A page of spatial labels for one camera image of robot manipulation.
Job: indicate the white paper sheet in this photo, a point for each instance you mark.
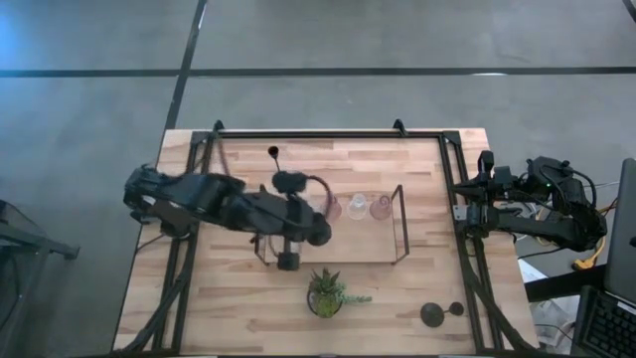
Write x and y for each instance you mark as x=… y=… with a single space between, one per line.
x=531 y=273

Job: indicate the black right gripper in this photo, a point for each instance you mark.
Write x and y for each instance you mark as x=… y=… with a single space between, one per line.
x=499 y=189

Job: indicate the black table frame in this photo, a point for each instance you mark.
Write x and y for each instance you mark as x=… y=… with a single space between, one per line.
x=323 y=134

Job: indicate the grey metal bracket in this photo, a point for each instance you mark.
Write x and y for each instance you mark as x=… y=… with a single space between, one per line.
x=459 y=213

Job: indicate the black floor stand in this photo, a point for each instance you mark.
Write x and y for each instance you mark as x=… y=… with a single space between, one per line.
x=40 y=243

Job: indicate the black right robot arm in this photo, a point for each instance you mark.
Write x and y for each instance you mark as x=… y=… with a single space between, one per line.
x=546 y=226

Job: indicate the black laptop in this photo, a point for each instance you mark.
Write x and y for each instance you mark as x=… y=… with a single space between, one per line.
x=621 y=238

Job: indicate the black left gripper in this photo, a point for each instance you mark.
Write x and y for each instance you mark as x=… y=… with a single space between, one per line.
x=288 y=244

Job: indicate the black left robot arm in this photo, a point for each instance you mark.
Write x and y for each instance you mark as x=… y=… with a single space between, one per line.
x=223 y=204

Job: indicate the clear glass candle holder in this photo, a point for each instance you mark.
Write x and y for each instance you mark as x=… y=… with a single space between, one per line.
x=357 y=208

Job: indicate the wooden shelf riser black frame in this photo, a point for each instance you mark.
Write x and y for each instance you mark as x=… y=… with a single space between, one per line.
x=358 y=243

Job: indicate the black desk bar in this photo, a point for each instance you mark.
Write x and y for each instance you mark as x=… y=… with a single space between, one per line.
x=561 y=283

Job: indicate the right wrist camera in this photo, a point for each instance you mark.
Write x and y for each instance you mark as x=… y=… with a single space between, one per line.
x=487 y=161

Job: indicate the potted succulent plant black pot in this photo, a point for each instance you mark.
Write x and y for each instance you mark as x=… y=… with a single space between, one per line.
x=325 y=303

